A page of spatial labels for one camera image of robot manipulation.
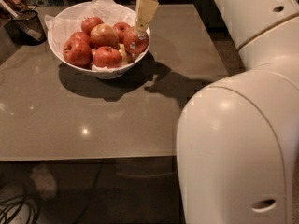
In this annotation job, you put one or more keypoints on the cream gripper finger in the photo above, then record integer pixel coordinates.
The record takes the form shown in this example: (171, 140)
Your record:
(144, 13)

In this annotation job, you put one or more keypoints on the red apple with stickers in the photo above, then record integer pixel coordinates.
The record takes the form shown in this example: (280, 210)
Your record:
(135, 42)

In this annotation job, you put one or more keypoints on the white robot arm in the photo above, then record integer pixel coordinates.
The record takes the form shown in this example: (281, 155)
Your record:
(238, 138)

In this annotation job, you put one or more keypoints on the red apple back middle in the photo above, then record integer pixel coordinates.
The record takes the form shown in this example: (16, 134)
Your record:
(120, 29)

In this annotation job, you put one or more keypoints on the pale yellow apple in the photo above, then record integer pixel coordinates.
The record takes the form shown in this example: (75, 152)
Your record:
(126, 56)

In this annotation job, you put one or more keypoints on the large yellow-red apple centre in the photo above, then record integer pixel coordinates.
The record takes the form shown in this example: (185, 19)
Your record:
(104, 35)

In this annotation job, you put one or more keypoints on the white ceramic bowl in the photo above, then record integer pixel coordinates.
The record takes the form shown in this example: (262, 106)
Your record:
(78, 16)

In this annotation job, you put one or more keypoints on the red apple back left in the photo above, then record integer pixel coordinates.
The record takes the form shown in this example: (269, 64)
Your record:
(88, 24)

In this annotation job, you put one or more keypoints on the red apple front centre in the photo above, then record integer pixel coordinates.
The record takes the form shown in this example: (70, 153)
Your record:
(107, 57)

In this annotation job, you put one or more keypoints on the red apple left middle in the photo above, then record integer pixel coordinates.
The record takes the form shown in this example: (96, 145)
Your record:
(80, 38)

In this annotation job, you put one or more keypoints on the white paper bowl liner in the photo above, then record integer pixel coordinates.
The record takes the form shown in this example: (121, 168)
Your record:
(102, 3)

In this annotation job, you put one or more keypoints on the red apple front left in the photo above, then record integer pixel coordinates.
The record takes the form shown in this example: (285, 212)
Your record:
(77, 52)

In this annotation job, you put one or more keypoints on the black mesh basket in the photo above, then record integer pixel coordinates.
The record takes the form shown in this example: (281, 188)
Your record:
(30, 28)

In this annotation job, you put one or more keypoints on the white object under table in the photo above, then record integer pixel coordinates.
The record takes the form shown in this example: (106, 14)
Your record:
(45, 182)

